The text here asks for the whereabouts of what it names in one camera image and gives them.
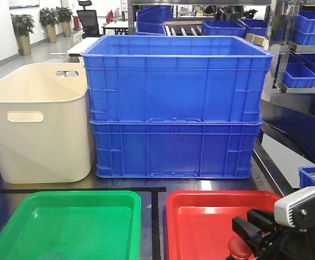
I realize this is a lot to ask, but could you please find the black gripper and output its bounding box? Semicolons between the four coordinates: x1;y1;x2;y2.
232;209;315;259

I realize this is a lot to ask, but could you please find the red round button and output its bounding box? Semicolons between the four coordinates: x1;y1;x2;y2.
227;237;253;260

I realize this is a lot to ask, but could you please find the red plastic tray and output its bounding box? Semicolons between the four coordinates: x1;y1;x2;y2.
165;190;280;259

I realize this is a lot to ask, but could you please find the blue bin right edge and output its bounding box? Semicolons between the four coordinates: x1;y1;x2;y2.
298;166;315;189

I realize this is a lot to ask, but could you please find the lower stacked blue crate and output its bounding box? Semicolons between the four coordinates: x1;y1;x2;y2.
91;120;262;179

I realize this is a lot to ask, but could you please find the stacked blue crate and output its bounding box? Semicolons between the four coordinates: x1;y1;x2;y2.
82;35;273;122
91;120;262;179

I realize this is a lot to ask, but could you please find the upper stacked blue crate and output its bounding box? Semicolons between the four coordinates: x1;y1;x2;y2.
82;35;273;122

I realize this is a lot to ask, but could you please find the green plastic tray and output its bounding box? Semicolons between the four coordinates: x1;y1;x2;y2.
0;191;141;259

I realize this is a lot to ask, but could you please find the cream plastic basket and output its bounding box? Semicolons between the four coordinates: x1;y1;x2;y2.
0;63;94;184

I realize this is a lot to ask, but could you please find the black office chair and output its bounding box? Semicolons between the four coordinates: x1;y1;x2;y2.
76;1;103;39

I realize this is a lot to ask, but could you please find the potted plant right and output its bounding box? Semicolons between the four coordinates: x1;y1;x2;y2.
56;7;73;37

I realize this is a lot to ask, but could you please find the potted plant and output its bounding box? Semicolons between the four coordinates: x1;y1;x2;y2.
56;7;73;37
11;14;35;56
40;8;58;43

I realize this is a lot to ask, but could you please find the potted plant middle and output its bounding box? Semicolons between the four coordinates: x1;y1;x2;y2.
40;8;58;43

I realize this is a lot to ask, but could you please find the potted plant left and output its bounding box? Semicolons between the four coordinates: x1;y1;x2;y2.
11;14;35;56

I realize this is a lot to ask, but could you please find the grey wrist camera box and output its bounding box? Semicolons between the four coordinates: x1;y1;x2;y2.
274;186;315;229

